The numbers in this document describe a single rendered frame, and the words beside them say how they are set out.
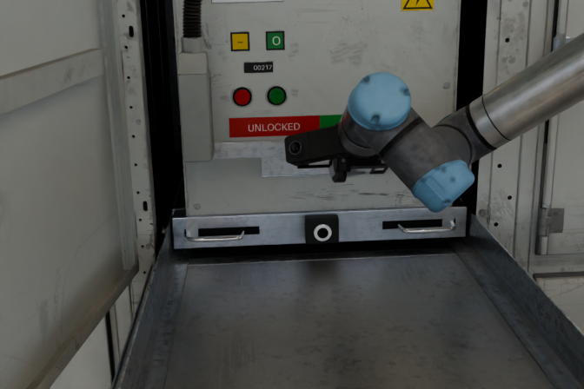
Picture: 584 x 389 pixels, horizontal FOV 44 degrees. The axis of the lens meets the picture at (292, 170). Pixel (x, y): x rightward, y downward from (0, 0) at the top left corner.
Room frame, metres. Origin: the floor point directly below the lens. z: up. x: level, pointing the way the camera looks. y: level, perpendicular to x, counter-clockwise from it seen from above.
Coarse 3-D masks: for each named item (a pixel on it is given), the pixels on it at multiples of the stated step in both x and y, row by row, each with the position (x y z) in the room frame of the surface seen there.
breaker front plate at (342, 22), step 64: (320, 0) 1.25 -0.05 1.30; (384, 0) 1.25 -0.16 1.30; (448, 0) 1.26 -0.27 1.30; (320, 64) 1.25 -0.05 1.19; (384, 64) 1.26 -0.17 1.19; (448, 64) 1.26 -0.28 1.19; (192, 192) 1.24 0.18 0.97; (256, 192) 1.24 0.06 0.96; (320, 192) 1.25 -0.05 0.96; (384, 192) 1.26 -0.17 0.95
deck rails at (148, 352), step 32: (480, 224) 1.19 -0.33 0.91; (160, 256) 1.08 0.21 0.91; (480, 256) 1.18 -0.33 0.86; (512, 256) 1.04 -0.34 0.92; (160, 288) 1.05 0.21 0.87; (512, 288) 1.02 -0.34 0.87; (160, 320) 0.97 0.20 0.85; (512, 320) 0.95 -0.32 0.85; (544, 320) 0.90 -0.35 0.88; (160, 352) 0.88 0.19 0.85; (544, 352) 0.86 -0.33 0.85; (576, 352) 0.80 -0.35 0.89; (128, 384) 0.74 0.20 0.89; (160, 384) 0.80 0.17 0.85; (576, 384) 0.78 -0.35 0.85
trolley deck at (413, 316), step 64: (448, 256) 1.21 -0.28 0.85; (192, 320) 0.98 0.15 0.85; (256, 320) 0.98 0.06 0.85; (320, 320) 0.97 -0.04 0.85; (384, 320) 0.97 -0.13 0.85; (448, 320) 0.96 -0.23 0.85; (192, 384) 0.81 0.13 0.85; (256, 384) 0.81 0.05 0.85; (320, 384) 0.80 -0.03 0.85; (384, 384) 0.80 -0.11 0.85; (448, 384) 0.80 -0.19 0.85; (512, 384) 0.79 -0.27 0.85
